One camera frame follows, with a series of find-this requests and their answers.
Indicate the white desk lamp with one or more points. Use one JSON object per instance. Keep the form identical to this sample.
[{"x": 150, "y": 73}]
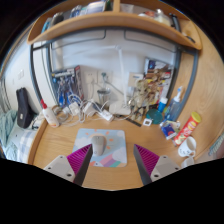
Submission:
[{"x": 122, "y": 76}]

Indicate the blue snack packet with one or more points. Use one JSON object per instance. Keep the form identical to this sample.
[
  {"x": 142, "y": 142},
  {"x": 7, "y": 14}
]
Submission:
[{"x": 169, "y": 130}]

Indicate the beige robot figure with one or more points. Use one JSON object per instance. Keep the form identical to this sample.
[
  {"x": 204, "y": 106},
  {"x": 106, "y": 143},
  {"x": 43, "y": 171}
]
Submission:
[{"x": 143, "y": 96}]

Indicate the colourful printed box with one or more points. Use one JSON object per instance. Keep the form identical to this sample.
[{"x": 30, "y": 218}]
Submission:
[{"x": 160, "y": 68}]

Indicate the blue white-capped bottle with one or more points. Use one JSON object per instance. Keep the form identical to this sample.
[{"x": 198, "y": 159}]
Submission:
[{"x": 162, "y": 105}]

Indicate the wooden shelf unit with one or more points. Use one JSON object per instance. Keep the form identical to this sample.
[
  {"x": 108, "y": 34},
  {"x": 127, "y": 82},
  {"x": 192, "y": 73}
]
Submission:
[{"x": 116, "y": 23}]

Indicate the teal bowl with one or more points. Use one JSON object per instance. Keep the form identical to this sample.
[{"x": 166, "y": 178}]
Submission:
[{"x": 155, "y": 116}]

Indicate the pastel printed mouse pad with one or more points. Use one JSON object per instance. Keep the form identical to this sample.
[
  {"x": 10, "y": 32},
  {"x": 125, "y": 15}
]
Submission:
[{"x": 116, "y": 146}]

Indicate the small white square frame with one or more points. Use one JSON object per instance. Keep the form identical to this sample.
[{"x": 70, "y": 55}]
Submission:
[{"x": 147, "y": 122}]

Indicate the white wall socket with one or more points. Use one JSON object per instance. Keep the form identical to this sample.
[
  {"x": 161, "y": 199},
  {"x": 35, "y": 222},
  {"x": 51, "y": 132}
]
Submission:
[{"x": 90, "y": 77}]

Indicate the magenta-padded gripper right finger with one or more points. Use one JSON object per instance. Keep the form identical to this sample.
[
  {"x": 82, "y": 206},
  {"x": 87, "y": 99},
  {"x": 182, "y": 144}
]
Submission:
[{"x": 154, "y": 165}]

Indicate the blue spray bottle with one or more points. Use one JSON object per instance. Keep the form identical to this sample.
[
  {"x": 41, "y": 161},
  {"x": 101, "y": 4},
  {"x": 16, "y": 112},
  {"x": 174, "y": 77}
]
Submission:
[{"x": 174, "y": 108}]

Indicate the white power adapter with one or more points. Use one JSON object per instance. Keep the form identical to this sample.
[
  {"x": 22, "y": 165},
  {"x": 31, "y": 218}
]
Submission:
[{"x": 88, "y": 108}]

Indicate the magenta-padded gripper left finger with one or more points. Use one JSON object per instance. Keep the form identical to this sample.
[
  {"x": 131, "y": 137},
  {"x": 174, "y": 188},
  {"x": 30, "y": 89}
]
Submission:
[{"x": 70, "y": 165}]

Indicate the white mug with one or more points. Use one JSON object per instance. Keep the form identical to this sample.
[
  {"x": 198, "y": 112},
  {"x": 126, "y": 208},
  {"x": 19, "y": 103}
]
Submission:
[{"x": 186, "y": 146}]

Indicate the grey computer mouse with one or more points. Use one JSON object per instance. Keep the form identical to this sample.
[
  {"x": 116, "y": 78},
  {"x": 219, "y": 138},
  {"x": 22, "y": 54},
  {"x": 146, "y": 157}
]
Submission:
[{"x": 98, "y": 145}]

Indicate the dark blue model kit box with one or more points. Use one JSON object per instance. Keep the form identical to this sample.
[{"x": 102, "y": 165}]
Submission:
[{"x": 65, "y": 85}]

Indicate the teal blanket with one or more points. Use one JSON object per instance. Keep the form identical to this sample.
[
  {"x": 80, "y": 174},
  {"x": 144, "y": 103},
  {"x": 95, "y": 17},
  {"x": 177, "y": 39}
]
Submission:
[{"x": 7, "y": 130}]

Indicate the small white charger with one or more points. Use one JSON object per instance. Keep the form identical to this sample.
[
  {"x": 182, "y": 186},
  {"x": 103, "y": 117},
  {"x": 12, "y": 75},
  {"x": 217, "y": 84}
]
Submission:
[{"x": 74, "y": 108}]

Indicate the black bag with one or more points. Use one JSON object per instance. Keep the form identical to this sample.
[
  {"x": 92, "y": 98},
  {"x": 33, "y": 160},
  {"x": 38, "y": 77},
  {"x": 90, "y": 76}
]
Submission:
[{"x": 24, "y": 108}]

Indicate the white red-capped pump bottle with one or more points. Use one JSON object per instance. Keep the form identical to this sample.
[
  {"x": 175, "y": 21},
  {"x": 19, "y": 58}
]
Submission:
[{"x": 50, "y": 116}]

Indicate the red snack can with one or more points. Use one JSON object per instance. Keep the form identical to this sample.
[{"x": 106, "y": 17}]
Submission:
[{"x": 186, "y": 128}]

